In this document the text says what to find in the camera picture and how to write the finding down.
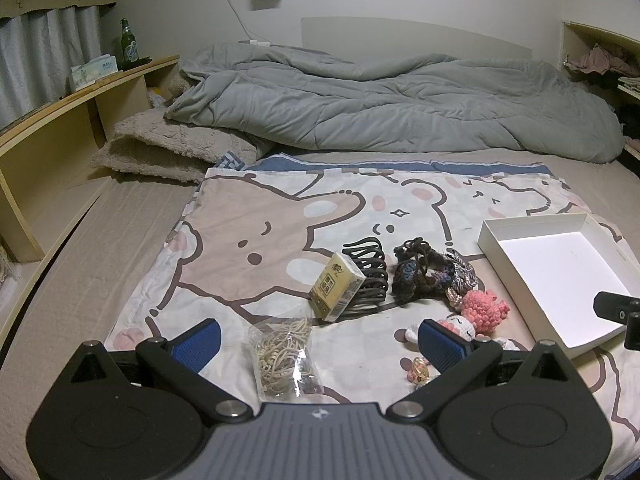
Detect floral silk round pouch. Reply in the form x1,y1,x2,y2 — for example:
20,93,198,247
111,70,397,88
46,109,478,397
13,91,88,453
407,356,433,389

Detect pink crochet doll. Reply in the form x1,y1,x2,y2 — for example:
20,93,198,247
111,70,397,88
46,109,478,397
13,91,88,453
437,290,510,341

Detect striped metallic scrunchie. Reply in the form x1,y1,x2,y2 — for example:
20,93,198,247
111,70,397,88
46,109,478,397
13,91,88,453
444,248,478,313

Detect dark brown knitted scrunchie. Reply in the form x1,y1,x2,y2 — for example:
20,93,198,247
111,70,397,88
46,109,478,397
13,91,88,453
392,237,454,304

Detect bag of rubber bands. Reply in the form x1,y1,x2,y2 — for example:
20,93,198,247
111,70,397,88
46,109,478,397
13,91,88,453
247,316,324,402

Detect black hair claw clip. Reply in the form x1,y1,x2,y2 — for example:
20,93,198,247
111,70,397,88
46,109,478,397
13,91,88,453
342,236,388,316

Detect yellow small card box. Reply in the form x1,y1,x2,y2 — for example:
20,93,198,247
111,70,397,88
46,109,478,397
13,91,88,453
309,252,366,323

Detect white shallow cardboard box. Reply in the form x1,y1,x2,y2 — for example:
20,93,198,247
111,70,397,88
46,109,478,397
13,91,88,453
477,214,639,359

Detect cartoon bear print blanket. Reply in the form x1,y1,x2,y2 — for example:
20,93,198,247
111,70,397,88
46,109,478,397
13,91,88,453
103,153,640,476

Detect beige fleece blanket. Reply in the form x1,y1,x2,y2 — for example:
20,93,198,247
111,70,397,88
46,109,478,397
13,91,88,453
91,108,273,183

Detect wooden bedside shelf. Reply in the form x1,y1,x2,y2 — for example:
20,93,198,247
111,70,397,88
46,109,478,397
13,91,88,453
1,55,179,336

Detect open wardrobe shelf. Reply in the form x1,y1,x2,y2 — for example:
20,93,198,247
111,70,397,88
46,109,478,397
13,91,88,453
561,21,639,176

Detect pink clothes pile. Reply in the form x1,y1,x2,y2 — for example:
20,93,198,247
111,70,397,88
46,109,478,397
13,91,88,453
563,44,639,78

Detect grey quilted duvet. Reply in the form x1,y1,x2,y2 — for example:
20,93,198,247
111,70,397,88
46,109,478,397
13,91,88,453
166,44,625,164

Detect tissue pack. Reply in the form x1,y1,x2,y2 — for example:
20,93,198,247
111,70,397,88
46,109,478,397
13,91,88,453
70,54,118,92

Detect green glass bottle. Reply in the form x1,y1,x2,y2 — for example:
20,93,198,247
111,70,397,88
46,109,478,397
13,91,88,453
120,18,139,68

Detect grey curtain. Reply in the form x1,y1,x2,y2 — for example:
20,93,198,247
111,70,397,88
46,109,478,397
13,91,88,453
0,6,101,127

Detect white charger cable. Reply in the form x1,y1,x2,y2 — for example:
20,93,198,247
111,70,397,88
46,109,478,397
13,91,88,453
211,0,274,47

